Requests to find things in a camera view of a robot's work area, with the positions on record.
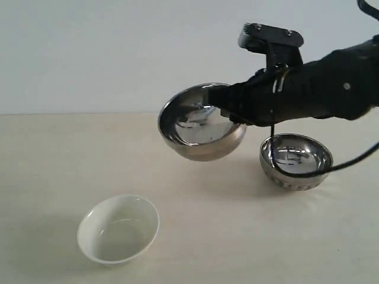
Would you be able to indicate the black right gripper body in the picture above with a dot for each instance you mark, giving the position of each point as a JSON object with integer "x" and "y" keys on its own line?
{"x": 269, "y": 98}

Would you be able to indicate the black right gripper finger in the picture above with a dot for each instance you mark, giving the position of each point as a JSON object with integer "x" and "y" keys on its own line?
{"x": 236, "y": 115}
{"x": 223, "y": 97}

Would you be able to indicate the smooth stainless steel bowl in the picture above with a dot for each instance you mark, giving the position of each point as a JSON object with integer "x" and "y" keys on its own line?
{"x": 195, "y": 129}

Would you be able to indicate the ribbed stainless steel bowl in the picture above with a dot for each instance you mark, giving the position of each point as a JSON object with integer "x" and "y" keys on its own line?
{"x": 296, "y": 154}

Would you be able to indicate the white ceramic bowl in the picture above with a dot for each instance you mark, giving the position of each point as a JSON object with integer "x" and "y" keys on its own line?
{"x": 118, "y": 230}

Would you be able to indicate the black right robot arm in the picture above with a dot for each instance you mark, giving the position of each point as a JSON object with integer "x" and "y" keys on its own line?
{"x": 343, "y": 84}

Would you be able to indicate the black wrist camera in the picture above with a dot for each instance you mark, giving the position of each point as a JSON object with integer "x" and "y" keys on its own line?
{"x": 280, "y": 46}

